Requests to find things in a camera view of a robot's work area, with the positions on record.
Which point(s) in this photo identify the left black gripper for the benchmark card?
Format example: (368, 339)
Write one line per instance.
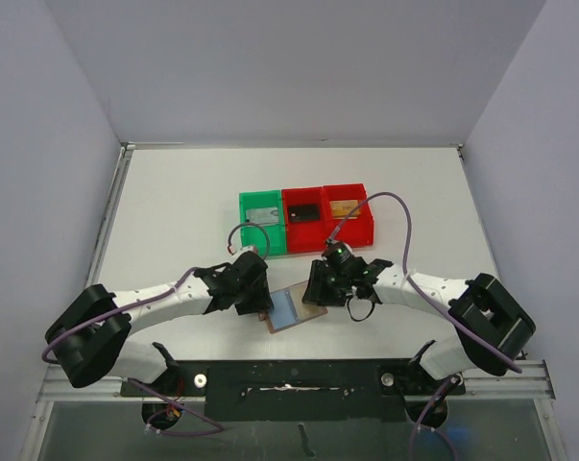
(253, 298)

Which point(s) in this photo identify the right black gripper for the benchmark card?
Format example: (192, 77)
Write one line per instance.
(319, 289)

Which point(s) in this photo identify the blue credit card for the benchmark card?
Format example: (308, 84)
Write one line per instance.
(283, 313)

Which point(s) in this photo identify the brown leather card holder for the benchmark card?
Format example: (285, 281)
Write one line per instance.
(305, 312)

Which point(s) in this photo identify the red plastic double bin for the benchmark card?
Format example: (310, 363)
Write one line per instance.
(311, 237)

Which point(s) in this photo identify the green plastic bin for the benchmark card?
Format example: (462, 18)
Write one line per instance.
(276, 233)

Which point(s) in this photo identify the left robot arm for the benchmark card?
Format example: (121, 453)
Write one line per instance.
(93, 337)

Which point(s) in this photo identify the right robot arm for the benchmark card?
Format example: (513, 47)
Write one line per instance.
(490, 327)

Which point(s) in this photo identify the black credit card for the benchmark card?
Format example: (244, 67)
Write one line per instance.
(303, 213)

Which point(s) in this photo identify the gold credit card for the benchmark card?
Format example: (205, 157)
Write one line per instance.
(341, 209)

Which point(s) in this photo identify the silver credit card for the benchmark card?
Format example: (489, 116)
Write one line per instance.
(263, 216)

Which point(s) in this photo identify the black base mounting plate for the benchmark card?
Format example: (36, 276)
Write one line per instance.
(283, 391)

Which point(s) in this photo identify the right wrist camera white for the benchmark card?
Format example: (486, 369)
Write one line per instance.
(332, 242)

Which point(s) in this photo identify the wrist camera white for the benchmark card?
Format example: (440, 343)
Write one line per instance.
(332, 242)
(236, 252)

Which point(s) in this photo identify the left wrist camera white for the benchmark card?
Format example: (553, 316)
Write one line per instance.
(236, 252)

